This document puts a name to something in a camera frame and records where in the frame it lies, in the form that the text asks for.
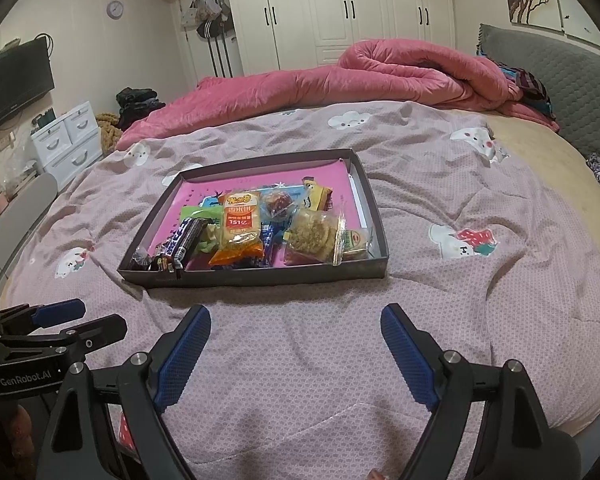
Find dark shallow cardboard box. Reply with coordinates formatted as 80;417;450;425
117;147;390;288

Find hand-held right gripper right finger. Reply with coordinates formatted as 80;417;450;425
380;302;583;480

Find orange cracker packet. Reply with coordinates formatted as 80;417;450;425
209;191;266;267

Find brown chocolate bar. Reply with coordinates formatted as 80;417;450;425
156;217;216;273

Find black clothes pile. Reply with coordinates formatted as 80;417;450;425
115;87;166;131

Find round cake packet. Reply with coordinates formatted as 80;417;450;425
342;227;376;261

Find white wardrobe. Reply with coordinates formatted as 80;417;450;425
222;0;456;78

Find small yellow snack packet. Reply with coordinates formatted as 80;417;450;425
300;176;333;211

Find brown knitted cloth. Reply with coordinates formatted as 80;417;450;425
95;112;126;156

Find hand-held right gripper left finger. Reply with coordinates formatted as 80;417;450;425
35;304;212;480

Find white drawer cabinet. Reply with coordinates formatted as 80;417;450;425
30;101;105;186

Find grey padded panel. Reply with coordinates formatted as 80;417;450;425
0;172;60;311

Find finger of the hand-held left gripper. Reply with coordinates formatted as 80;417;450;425
0;298;87;333
0;314;128;361

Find blue biscuit packet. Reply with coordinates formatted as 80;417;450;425
260;222;282;267

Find hanging bags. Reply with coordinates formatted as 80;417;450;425
180;0;233;41

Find grey quilted headboard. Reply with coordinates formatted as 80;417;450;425
477;22;600;161

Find person's left hand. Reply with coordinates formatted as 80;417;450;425
0;402;38;480

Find clear packet of crumbly cake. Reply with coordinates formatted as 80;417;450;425
282;208;348;267

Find striped dark clothes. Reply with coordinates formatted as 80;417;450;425
495;62;561;133

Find pink printed bedsheet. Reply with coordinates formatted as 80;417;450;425
0;100;600;480

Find black television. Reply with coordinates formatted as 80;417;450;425
0;37;56;138

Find beige bed sheet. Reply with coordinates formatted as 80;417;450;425
480;112;600;436

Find pink quilt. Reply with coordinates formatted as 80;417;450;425
115;39;561;153

